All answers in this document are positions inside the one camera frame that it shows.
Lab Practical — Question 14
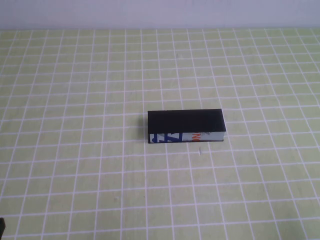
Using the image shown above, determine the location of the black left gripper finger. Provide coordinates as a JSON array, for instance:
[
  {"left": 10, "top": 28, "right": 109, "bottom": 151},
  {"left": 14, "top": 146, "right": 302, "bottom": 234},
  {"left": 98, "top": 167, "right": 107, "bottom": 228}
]
[{"left": 0, "top": 216, "right": 7, "bottom": 238}]

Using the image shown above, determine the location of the black glasses case printed side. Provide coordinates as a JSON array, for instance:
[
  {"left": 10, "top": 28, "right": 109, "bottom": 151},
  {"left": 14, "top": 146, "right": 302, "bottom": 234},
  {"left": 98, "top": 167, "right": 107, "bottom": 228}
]
[{"left": 146, "top": 108, "right": 228, "bottom": 145}]

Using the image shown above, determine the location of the green white-grid tablecloth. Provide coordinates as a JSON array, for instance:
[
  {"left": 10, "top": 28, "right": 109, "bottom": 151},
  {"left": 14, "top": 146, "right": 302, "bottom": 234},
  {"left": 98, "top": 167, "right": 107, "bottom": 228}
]
[{"left": 0, "top": 27, "right": 320, "bottom": 240}]

